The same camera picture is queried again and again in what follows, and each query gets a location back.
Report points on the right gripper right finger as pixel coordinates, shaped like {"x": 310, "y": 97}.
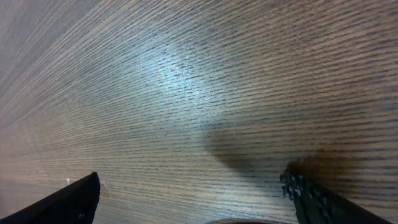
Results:
{"x": 315, "y": 204}

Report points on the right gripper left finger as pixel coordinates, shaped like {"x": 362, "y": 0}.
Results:
{"x": 73, "y": 204}

